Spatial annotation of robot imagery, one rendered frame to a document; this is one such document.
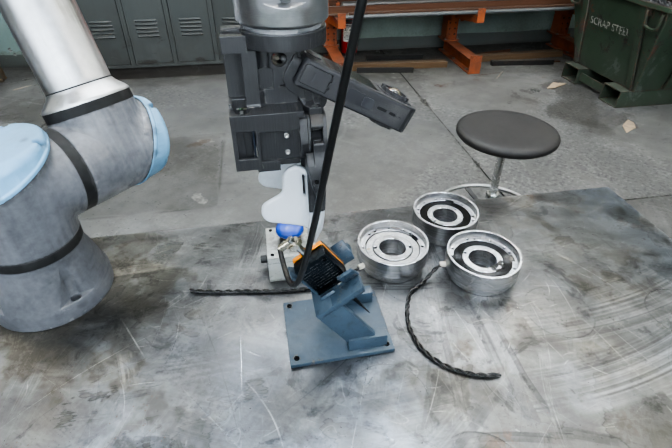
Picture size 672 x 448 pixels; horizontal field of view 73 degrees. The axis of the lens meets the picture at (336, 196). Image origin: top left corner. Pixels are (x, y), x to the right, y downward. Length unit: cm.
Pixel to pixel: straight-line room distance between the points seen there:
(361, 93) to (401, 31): 418
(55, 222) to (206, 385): 27
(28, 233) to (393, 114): 45
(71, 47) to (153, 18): 322
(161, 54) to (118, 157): 331
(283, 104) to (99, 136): 33
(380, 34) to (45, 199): 407
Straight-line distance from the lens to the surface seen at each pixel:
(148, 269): 75
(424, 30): 464
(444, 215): 79
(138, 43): 397
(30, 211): 63
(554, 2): 452
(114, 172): 67
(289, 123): 39
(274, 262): 65
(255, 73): 39
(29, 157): 62
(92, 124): 67
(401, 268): 65
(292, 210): 44
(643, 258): 85
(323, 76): 39
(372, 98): 40
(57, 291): 69
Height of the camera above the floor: 127
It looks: 34 degrees down
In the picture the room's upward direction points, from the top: straight up
